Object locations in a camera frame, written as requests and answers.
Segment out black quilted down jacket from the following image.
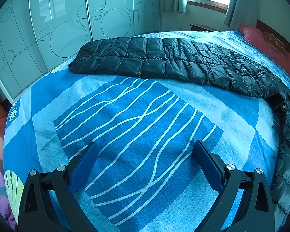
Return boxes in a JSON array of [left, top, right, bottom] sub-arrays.
[[69, 37, 290, 227]]

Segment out purple floral fabric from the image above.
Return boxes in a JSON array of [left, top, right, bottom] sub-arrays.
[[0, 170, 17, 231]]

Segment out dark wooden headboard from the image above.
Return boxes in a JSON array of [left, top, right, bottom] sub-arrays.
[[256, 19, 290, 53]]

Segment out brown embroidered small cushion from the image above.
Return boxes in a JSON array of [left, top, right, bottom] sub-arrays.
[[264, 32, 288, 59]]

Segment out red pillow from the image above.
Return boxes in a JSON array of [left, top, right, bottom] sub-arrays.
[[240, 25, 290, 74]]

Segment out glass sliding wardrobe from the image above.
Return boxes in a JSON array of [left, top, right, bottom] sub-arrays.
[[0, 0, 160, 101]]

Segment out wooden bedside table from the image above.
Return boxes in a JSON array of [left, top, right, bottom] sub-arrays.
[[190, 24, 216, 32]]

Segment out pale curtain left of bed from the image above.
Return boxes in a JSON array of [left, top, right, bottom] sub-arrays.
[[224, 0, 257, 30]]

